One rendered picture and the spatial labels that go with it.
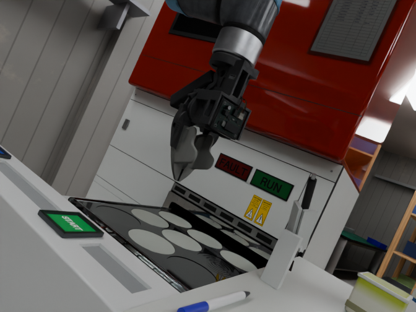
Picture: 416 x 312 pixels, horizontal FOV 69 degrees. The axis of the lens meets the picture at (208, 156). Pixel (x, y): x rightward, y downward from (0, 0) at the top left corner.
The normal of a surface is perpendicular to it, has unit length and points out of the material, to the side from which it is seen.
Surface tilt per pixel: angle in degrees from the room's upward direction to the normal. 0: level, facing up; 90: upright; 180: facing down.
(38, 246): 90
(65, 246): 0
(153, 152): 90
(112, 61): 90
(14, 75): 90
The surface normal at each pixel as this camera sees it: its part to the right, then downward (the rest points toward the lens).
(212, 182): -0.48, -0.21
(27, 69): 0.62, 0.29
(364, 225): -0.67, -0.30
